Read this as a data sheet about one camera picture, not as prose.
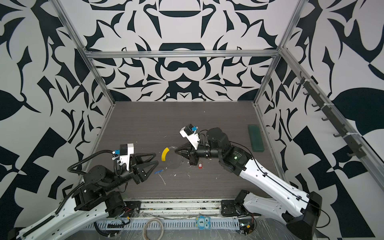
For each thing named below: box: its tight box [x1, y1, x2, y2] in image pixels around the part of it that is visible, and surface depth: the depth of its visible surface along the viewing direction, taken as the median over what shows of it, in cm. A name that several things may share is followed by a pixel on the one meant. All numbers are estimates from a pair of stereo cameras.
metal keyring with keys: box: [163, 146, 184, 169], surface depth 64 cm
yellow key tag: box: [161, 147, 170, 162], surface depth 65 cm
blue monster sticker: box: [195, 216, 211, 230], surface depth 71 cm
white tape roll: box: [142, 218, 165, 240], surface depth 69 cm
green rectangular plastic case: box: [248, 124, 265, 153], surface depth 102 cm
